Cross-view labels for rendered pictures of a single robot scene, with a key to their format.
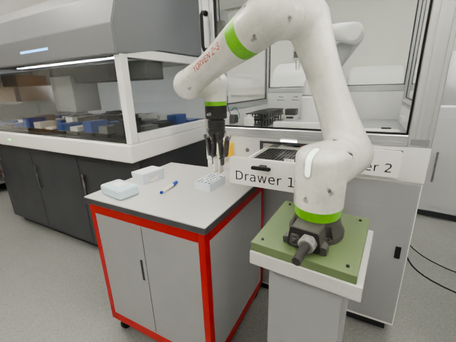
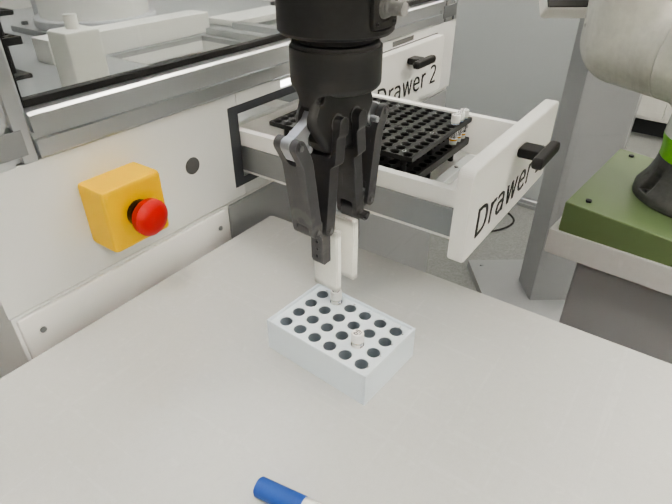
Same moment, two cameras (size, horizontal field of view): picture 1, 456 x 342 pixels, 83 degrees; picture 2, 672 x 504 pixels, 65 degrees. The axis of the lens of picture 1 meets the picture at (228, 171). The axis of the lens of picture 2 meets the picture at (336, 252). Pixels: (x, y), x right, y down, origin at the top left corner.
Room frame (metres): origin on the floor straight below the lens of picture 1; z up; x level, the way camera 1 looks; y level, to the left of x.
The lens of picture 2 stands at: (1.07, 0.48, 1.15)
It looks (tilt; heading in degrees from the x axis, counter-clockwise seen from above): 33 degrees down; 277
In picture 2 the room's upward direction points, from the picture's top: straight up
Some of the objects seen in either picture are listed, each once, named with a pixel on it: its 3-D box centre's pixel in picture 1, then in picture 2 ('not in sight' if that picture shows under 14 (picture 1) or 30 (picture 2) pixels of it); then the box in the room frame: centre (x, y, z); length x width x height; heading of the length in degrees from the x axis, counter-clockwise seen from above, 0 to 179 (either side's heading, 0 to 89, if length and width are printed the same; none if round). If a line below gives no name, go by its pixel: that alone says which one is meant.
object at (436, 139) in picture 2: not in sight; (438, 136); (1.02, -0.18, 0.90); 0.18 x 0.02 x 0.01; 62
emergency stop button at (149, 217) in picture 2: not in sight; (147, 215); (1.33, 0.02, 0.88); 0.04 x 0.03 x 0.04; 62
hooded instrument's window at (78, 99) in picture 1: (103, 98); not in sight; (2.33, 1.05, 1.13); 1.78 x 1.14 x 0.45; 62
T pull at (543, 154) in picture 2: (261, 167); (535, 152); (0.91, -0.12, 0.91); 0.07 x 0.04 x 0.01; 62
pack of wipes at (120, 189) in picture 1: (119, 188); not in sight; (1.05, 0.47, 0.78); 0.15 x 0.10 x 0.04; 53
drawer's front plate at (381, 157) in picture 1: (359, 161); (405, 76); (1.06, -0.57, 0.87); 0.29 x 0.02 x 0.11; 62
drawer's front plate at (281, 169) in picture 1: (264, 174); (508, 172); (0.93, -0.14, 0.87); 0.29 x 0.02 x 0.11; 62
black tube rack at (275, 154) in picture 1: (279, 161); (370, 141); (1.11, -0.23, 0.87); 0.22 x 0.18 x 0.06; 152
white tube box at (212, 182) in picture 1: (210, 182); (340, 337); (1.12, 0.08, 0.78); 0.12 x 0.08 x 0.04; 148
